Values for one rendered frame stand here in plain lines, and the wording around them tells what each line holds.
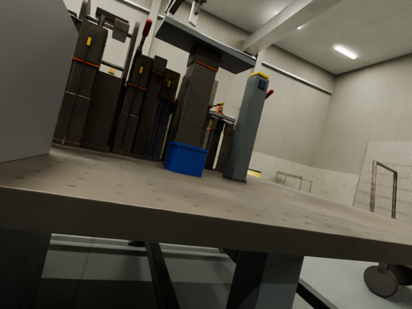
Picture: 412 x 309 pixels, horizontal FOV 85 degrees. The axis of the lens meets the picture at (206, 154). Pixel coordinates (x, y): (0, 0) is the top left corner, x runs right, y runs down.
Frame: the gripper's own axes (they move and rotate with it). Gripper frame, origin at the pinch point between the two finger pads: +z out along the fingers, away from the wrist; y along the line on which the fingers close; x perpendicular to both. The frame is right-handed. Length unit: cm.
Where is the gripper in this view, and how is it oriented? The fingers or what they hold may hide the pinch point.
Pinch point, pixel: (179, 25)
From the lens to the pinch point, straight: 93.0
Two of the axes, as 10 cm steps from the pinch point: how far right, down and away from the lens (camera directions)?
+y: -7.3, -1.7, 6.6
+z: -2.4, 9.7, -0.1
